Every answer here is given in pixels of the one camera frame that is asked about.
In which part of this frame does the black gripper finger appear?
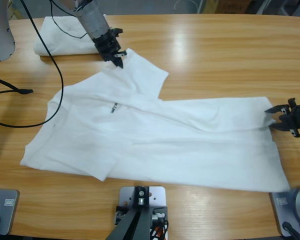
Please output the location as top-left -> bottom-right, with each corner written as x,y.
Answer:
268,120 -> 291,132
111,55 -> 126,69
109,27 -> 124,39
264,104 -> 291,115

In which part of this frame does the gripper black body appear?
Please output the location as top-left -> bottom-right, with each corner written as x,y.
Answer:
91,27 -> 128,63
278,97 -> 300,139

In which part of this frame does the white t-shirt with small logo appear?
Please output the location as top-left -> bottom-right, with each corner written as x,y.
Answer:
19,48 -> 291,193

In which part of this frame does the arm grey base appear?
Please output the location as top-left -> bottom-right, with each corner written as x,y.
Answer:
0,188 -> 20,236
269,185 -> 300,237

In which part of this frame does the folded white t-shirt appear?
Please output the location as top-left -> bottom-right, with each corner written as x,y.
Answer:
33,16 -> 101,56

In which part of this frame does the light wooden box stack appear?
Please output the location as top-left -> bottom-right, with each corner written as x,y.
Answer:
6,0 -> 23,21

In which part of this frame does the brown cardboard box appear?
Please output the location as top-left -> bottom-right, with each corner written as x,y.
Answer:
216,0 -> 248,15

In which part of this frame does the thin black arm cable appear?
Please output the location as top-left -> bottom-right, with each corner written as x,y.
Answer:
0,0 -> 65,128

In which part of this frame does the white wire frame chair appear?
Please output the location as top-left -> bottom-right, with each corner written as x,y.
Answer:
173,0 -> 205,15

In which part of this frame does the black base cable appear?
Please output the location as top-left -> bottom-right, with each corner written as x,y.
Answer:
282,221 -> 300,240

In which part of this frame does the grey metal frame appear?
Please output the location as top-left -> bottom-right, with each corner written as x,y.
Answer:
254,0 -> 300,18

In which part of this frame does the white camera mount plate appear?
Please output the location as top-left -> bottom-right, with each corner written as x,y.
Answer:
118,186 -> 167,208

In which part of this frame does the black post clamp bracket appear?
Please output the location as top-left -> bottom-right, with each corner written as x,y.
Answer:
114,205 -> 169,226

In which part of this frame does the orange and black cable bundle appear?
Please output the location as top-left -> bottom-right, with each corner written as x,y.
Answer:
149,221 -> 170,240

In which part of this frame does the dark camera post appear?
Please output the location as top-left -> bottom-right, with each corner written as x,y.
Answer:
107,185 -> 151,240

